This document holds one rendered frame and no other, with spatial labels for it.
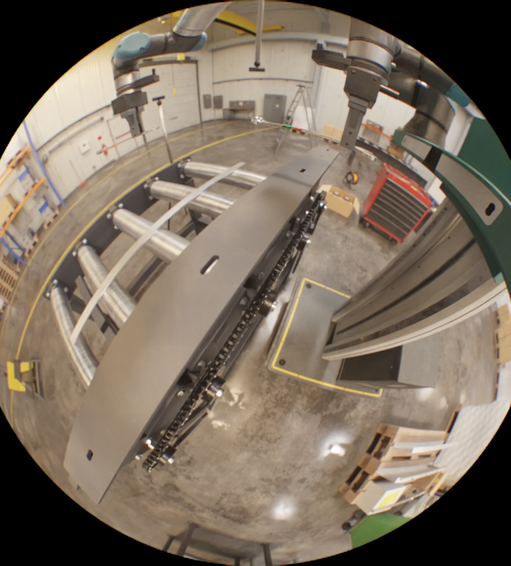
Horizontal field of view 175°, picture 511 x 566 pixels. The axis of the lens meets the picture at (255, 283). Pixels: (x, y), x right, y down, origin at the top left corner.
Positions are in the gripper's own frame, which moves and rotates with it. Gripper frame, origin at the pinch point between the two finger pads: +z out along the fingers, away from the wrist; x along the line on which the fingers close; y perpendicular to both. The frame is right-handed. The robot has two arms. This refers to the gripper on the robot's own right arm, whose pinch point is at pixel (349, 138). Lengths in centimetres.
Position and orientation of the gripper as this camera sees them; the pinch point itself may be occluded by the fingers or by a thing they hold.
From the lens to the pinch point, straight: 36.7
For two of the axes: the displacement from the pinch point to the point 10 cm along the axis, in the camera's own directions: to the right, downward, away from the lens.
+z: -0.4, 4.7, 8.8
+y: 8.6, 4.6, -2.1
